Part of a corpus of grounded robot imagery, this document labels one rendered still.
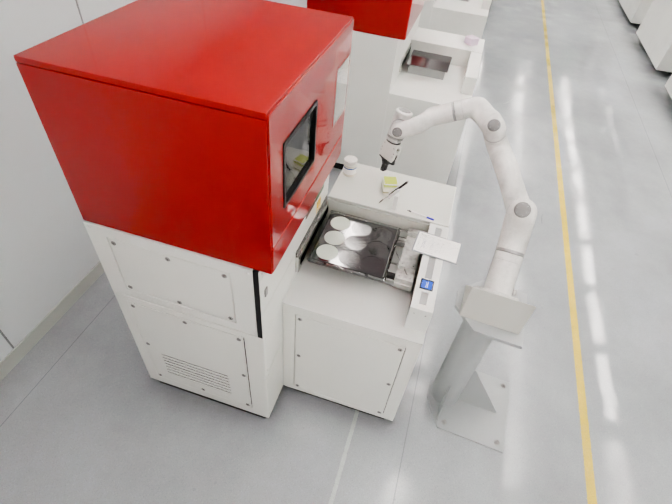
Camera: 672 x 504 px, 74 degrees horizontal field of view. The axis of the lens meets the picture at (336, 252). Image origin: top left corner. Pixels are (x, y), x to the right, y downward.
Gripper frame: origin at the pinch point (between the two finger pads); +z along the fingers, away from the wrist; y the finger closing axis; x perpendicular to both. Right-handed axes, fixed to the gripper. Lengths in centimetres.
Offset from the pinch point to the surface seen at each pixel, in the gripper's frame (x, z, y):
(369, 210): 18.5, 13.7, -14.5
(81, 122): 140, -35, 4
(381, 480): 49, 113, -102
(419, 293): 38, 14, -68
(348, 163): 14.9, 2.5, 11.5
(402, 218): 9.1, 11.1, -28.4
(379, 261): 34, 20, -41
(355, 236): 32.5, 20.4, -22.4
